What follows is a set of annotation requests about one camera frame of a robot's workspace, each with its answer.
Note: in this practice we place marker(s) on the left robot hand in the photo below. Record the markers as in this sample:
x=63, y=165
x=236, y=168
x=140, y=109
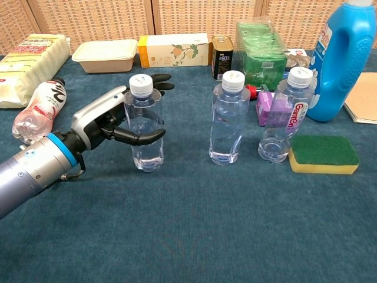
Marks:
x=97, y=115

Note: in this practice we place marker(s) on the clear water bottle white cap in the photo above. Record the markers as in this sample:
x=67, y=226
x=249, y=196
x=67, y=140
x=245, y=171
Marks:
x=142, y=98
x=226, y=126

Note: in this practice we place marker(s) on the clear water bottle purple label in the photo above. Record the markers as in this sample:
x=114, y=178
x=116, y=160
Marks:
x=282, y=118

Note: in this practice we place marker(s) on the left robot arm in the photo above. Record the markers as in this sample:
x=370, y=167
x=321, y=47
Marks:
x=29, y=174

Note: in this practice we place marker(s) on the pink drink bottle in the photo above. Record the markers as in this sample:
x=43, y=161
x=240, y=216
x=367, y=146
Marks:
x=38, y=112

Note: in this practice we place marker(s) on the beige lidded food container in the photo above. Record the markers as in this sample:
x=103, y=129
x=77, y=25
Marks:
x=106, y=56

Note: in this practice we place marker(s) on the yellow sponge multipack bag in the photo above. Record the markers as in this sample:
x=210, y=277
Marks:
x=26, y=67

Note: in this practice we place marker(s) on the wicker folding screen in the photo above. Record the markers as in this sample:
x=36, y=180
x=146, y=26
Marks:
x=94, y=20

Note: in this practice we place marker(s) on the white orange flower-print carton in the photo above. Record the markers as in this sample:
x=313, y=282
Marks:
x=173, y=50

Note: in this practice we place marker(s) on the gold and black tin can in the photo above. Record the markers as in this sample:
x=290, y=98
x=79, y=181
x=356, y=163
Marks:
x=223, y=56

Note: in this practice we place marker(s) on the blue table cloth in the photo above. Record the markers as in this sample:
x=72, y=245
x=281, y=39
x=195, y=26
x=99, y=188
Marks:
x=188, y=230

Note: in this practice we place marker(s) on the small red-capped metal item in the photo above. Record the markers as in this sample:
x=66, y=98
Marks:
x=254, y=92

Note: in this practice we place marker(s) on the small purple box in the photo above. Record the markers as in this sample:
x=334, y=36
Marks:
x=263, y=109

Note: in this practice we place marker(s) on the green packet stack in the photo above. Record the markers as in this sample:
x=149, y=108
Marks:
x=260, y=59

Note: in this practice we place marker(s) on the blue white blister pack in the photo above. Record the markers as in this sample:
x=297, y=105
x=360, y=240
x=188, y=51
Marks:
x=299, y=57

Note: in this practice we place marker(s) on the green and yellow sponge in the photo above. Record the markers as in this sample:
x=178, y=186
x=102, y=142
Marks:
x=324, y=150

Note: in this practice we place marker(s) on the blue detergent bottle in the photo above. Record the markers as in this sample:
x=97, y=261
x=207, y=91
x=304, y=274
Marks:
x=338, y=88

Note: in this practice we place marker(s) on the brown spiral notebook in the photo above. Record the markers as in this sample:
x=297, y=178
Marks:
x=363, y=100

